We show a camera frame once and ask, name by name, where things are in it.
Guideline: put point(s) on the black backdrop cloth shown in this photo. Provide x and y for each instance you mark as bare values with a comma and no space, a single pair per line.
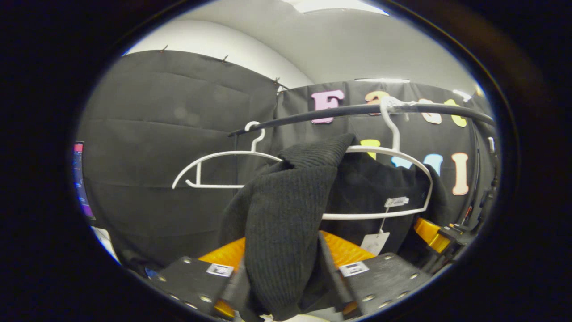
156,134

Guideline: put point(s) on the black knitted sweater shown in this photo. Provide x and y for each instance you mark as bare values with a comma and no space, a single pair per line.
281,214

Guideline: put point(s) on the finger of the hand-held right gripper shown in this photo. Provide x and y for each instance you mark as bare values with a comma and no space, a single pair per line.
429,232

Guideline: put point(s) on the white plastic hanger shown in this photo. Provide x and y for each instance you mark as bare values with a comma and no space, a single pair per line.
214,155
395,134

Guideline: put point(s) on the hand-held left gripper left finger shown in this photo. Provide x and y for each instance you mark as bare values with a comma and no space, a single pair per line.
192,281

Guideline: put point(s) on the small ceiling light panel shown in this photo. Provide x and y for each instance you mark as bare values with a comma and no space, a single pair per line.
462,95

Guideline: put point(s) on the computer monitor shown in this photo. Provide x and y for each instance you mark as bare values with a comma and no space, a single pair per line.
80,188

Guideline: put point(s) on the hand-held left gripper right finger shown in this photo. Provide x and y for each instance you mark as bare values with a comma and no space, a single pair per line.
333,277

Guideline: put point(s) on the black metal clothes rack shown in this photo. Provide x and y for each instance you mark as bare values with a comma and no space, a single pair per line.
339,111

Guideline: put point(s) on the long ceiling light strip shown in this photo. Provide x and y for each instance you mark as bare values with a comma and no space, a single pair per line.
382,80

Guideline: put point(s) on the large ceiling light panel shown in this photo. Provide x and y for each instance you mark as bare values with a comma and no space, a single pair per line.
335,5

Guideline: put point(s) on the white flat panel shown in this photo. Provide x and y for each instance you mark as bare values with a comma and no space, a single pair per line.
105,241

